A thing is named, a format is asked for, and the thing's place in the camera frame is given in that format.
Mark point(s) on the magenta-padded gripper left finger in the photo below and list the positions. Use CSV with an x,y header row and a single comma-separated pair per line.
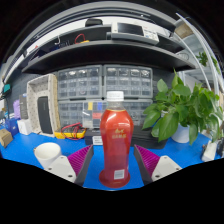
x,y
59,165

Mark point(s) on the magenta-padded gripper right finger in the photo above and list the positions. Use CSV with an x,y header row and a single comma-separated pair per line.
x,y
166,165

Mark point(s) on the red drink bottle white cap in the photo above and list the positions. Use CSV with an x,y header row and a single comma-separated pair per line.
x,y
116,140

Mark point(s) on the white charger block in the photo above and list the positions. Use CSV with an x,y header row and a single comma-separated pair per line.
x,y
209,153

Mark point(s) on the green plant in white pot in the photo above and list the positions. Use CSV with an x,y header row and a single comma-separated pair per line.
x,y
170,116

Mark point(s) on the white carton box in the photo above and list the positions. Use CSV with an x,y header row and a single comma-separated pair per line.
x,y
24,126

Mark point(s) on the black speaker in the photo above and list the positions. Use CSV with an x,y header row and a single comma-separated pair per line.
x,y
44,115

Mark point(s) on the grey parts drawer cabinet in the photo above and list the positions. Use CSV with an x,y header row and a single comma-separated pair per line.
x,y
70,113
128,80
80,81

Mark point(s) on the blue box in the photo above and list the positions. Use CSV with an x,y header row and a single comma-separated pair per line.
x,y
12,126

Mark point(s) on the clear parts drawer cabinet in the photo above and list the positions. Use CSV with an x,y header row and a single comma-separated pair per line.
x,y
93,113

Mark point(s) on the dark grey carton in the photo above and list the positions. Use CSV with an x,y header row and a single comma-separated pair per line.
x,y
23,106

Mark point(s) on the white perforated bin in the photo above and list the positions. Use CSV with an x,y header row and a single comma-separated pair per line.
x,y
33,93

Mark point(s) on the teal box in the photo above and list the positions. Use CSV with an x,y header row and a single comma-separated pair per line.
x,y
6,88

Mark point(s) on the white shelf unit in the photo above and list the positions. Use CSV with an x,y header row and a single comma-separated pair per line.
x,y
203,58

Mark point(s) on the black workbench shelf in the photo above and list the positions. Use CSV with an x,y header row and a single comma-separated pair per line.
x,y
106,55

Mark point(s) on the yellow tool with red leads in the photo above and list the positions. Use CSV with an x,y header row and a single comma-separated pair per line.
x,y
83,41

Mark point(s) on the white oscilloscope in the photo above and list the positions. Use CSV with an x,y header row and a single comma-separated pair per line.
x,y
130,29

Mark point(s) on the black pouch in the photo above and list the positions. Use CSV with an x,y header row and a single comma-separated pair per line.
x,y
93,22

